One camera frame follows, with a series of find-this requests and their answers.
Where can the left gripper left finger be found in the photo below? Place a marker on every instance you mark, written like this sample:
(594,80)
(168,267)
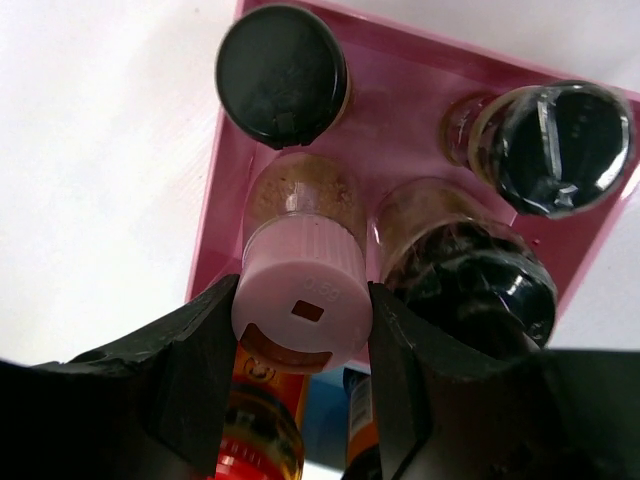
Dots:
(150,405)

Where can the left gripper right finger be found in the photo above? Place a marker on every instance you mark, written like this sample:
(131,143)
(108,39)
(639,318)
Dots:
(447,411)

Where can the red-cap jar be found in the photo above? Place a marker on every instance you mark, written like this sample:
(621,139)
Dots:
(262,428)
(362,451)

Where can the black-cap spice bottle front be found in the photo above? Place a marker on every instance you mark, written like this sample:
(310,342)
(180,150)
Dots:
(447,258)

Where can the pink-cap spice bottle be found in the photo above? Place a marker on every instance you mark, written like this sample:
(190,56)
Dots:
(302,303)

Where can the small black-cap spice bottle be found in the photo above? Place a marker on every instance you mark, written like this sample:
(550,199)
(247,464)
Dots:
(282,76)

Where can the blue drawer box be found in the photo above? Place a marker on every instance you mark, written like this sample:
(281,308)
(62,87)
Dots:
(326,419)

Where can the pink drawer box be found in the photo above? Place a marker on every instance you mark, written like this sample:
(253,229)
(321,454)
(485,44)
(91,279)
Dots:
(404,80)

